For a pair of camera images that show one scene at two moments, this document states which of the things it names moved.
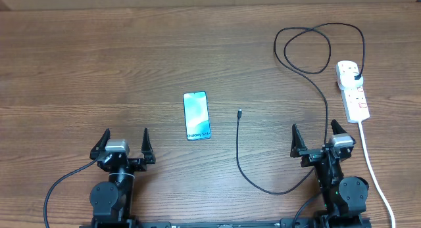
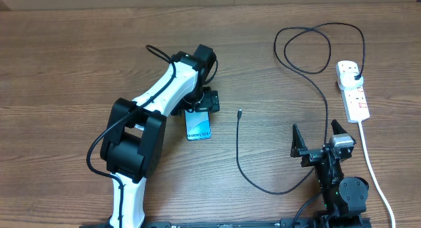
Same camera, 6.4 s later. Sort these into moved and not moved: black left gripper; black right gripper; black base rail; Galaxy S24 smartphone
Moved: black left gripper
Not moved: black base rail; Galaxy S24 smartphone; black right gripper
